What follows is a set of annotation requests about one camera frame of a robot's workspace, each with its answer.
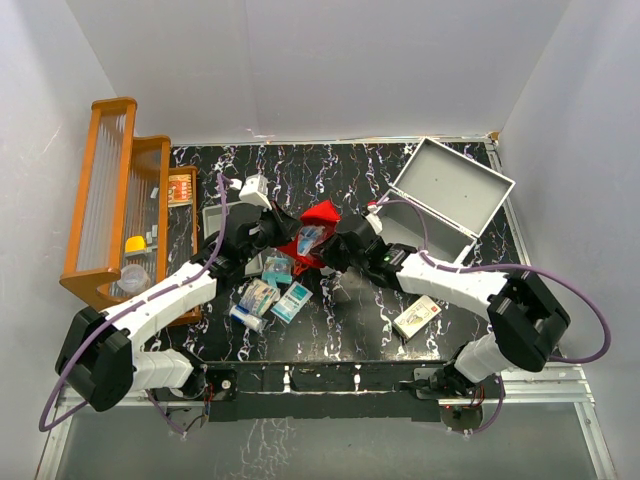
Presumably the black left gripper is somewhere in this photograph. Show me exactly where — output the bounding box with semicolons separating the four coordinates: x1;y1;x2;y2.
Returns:
241;199;302;264

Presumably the red first aid pouch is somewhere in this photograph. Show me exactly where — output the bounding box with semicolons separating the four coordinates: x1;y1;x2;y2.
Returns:
277;200;341;269

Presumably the clear packet with blue print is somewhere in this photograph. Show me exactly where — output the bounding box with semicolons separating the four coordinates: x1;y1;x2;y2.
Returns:
296;225;325;257

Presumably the bandage packets stack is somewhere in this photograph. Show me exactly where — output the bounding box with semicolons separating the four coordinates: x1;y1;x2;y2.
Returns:
239;279;280;317

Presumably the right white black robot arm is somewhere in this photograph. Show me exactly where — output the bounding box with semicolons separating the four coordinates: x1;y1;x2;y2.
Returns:
312;215;570;397

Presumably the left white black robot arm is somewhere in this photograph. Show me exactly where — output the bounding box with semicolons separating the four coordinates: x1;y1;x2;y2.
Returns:
55;203;301;412

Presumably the white cardboard medicine box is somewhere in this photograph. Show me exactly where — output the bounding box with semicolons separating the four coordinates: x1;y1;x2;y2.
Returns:
392;295;441;340

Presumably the grey plastic medicine case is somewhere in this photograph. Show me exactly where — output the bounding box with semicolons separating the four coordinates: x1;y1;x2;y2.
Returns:
376;137;515;263

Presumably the grey divided plastic tray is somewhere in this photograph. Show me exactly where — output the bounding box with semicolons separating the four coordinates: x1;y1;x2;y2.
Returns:
202;205;264;278

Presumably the blue white wrapper piece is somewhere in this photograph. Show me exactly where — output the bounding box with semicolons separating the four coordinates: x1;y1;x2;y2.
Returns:
261;256;293;286

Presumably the red patterned box on shelf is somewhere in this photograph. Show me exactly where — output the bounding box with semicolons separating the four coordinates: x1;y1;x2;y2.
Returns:
168;173;194;208

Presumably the white blue bandage roll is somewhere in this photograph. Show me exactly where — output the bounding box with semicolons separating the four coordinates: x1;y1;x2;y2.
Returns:
229;305;264;333

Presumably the orange wooden tiered shelf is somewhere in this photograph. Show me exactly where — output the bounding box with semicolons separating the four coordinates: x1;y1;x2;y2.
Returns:
60;97;197;310

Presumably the yellow cap bottle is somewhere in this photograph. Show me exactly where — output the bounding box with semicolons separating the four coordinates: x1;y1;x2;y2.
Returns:
124;235;147;256

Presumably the clear plastic cup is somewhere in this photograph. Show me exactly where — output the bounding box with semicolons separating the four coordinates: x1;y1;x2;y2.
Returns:
117;264;151;295

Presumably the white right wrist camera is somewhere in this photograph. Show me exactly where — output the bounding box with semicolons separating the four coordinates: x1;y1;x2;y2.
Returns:
365;202;383;235

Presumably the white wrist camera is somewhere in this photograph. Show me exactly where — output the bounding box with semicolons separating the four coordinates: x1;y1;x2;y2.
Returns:
239;174;271;210
365;202;383;235

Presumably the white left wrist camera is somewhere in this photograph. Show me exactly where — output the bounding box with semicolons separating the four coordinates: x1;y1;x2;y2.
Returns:
239;174;271;210

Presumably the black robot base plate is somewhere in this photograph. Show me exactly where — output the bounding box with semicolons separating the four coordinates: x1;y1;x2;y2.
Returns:
206;360;500;422

